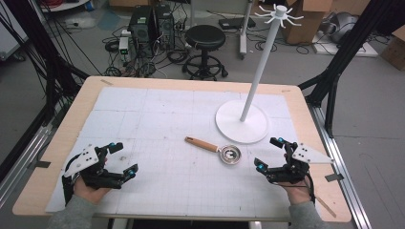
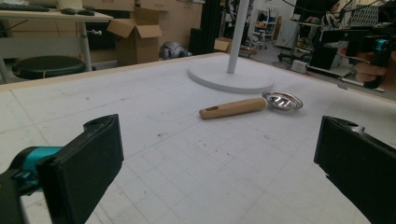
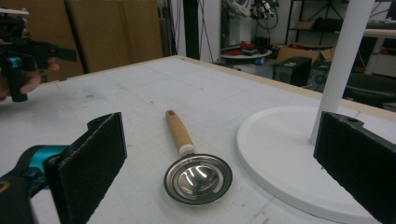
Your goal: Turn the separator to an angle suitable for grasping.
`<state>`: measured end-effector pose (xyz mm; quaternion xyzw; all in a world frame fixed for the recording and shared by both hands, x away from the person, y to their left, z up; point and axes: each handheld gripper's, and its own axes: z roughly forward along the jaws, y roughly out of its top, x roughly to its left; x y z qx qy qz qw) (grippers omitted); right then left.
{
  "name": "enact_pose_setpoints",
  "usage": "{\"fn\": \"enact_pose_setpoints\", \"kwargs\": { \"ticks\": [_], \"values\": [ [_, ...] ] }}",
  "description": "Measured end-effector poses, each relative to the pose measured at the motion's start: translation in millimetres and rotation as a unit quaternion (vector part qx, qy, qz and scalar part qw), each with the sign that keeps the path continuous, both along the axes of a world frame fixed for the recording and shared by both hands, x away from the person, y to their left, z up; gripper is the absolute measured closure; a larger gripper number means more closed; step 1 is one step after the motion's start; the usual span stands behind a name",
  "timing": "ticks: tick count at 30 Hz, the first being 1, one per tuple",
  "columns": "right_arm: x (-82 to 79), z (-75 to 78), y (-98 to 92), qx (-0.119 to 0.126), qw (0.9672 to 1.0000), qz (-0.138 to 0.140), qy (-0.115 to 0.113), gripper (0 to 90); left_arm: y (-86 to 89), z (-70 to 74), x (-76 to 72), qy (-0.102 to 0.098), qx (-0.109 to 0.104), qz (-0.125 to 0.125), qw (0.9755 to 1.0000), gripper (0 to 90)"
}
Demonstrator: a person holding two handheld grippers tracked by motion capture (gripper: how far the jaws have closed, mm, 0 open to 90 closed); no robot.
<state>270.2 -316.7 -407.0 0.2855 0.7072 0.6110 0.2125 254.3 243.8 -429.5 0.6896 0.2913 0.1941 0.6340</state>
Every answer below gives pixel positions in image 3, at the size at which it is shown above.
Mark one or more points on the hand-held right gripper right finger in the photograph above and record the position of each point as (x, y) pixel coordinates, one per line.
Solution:
(358, 161)

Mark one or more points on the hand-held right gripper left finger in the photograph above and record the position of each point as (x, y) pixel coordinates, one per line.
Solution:
(90, 168)

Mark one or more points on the large cardboard sheets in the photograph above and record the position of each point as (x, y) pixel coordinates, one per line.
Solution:
(93, 31)

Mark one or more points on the white round-base stand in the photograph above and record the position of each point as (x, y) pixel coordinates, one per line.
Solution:
(289, 149)

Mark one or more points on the black speaker box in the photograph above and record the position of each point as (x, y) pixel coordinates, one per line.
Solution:
(292, 71)

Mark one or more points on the open cardboard box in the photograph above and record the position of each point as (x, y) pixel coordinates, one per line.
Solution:
(303, 53)

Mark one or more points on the black metal shelf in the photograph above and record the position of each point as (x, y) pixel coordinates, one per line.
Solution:
(314, 21)

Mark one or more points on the round white side table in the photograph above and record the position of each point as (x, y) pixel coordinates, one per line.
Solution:
(246, 55)

